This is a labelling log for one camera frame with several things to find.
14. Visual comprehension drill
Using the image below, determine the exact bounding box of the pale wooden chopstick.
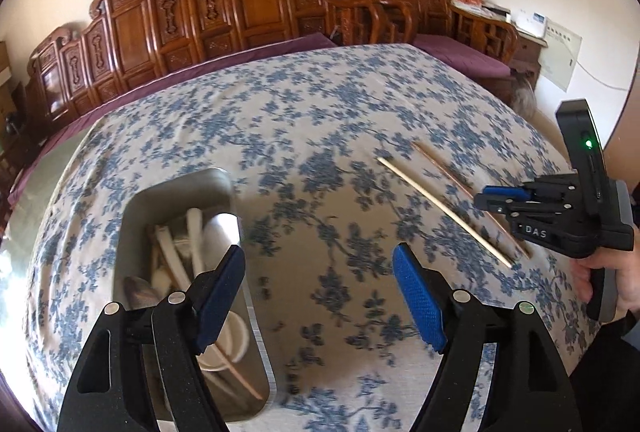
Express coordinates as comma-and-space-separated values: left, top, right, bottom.
376, 156, 514, 269

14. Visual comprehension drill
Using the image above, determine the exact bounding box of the grey furry object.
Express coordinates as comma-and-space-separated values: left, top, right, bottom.
509, 70, 539, 119

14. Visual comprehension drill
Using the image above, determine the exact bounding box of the wooden side table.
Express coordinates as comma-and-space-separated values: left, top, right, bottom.
451, 6, 519, 63

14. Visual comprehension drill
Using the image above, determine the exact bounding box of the white blue box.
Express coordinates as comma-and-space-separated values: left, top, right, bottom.
514, 10, 549, 38

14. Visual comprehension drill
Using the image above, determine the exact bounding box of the metal tray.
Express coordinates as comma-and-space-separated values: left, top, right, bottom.
111, 168, 278, 423

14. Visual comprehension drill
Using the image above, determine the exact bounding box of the short purple seat cushion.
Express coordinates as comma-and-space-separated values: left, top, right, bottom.
412, 33, 512, 81

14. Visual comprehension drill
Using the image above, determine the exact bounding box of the copper chopstick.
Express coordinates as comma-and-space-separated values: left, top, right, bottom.
214, 345, 265, 401
411, 141, 532, 259

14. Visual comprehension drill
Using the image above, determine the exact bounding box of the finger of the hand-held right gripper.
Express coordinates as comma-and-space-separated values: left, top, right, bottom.
473, 193, 524, 215
483, 185, 534, 203

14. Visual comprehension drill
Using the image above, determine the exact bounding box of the white wall panel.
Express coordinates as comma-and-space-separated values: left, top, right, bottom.
537, 29, 584, 93

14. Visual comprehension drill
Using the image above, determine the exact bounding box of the white wall cable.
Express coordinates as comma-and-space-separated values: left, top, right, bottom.
575, 58, 632, 91

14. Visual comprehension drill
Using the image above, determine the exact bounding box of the blue floral tablecloth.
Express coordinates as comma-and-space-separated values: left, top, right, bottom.
27, 42, 601, 432

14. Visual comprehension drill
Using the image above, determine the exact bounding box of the small white spoon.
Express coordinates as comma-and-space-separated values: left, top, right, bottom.
197, 312, 250, 371

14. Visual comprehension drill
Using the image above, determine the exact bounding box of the person's right hand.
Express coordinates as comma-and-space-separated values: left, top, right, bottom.
571, 236, 640, 319

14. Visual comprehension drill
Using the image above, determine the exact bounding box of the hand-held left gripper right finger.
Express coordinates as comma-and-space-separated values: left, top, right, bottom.
392, 243, 583, 432

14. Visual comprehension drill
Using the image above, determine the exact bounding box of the metal fork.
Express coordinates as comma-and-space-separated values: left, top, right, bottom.
124, 276, 162, 313

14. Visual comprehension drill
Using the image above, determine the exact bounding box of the carved wooden armchair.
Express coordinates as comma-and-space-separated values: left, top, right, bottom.
325, 0, 414, 48

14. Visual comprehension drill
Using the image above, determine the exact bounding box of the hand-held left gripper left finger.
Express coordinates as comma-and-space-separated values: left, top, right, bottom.
57, 244, 247, 432

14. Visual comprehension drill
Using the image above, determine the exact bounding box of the long purple seat cushion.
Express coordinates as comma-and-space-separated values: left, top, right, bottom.
7, 33, 337, 207

